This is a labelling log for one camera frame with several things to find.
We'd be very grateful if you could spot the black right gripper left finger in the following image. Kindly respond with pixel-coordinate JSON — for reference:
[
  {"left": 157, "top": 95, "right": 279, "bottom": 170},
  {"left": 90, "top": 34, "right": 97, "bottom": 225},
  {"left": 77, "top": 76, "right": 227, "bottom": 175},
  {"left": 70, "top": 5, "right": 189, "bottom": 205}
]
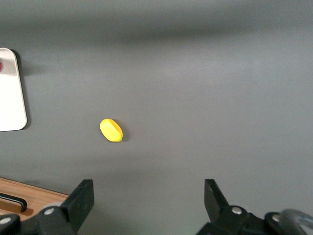
[{"left": 0, "top": 179, "right": 95, "bottom": 235}]

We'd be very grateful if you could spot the wooden tray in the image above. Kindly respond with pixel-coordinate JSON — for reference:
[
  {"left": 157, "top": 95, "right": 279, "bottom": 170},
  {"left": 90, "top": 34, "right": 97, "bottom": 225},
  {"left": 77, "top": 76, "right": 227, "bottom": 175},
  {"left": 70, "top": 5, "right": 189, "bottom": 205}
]
[{"left": 0, "top": 177, "right": 69, "bottom": 220}]

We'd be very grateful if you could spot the yellow toy lemon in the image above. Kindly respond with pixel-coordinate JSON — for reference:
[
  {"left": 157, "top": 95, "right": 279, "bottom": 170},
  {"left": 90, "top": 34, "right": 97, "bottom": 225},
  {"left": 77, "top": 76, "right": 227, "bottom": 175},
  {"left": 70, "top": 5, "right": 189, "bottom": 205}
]
[{"left": 99, "top": 118, "right": 124, "bottom": 142}]

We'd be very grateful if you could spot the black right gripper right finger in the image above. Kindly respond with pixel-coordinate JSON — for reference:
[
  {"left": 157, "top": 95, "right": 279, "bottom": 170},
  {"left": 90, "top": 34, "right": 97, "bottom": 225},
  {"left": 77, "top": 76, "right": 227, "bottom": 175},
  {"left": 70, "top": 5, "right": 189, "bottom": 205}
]
[{"left": 195, "top": 179, "right": 313, "bottom": 235}]

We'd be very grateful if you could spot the black tray handle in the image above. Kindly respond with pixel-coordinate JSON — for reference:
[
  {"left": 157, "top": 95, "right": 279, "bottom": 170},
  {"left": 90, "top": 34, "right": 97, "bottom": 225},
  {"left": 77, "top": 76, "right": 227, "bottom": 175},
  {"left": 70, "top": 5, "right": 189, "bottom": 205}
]
[{"left": 0, "top": 192, "right": 27, "bottom": 212}]

